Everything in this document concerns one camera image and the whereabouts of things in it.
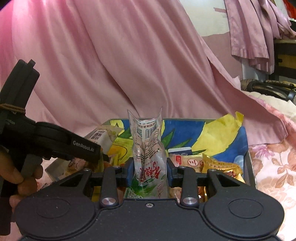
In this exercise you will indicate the grey tray with dinosaur drawing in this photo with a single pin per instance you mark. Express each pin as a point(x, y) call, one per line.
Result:
point(223, 139)

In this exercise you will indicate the gold candy packet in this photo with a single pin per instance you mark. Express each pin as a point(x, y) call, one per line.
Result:
point(231, 169)

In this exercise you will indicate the white green snack pouch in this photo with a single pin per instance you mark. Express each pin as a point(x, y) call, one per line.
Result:
point(150, 159)

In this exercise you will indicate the pink satin sheet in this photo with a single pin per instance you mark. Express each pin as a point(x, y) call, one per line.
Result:
point(101, 59)

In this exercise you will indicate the hanging pink curtain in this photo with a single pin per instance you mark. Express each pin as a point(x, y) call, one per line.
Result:
point(253, 26)

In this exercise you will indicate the mixed nuts clear bag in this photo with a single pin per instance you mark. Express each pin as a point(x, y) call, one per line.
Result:
point(104, 136)

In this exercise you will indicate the dark wooden desk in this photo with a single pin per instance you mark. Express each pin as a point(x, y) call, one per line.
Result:
point(284, 57)

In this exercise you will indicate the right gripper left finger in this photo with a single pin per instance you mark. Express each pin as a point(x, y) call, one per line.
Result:
point(109, 181)

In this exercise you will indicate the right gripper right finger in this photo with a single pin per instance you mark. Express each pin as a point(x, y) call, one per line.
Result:
point(188, 180)

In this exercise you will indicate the floral bed cover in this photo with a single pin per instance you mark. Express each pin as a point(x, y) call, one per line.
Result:
point(270, 162)

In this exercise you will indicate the black bag by bed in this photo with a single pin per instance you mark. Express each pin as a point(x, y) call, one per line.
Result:
point(283, 90)

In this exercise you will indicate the rice cracker clear packet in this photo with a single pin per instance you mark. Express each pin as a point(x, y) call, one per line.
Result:
point(192, 161)

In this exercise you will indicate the person's left hand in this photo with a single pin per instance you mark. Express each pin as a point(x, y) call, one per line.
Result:
point(18, 180)

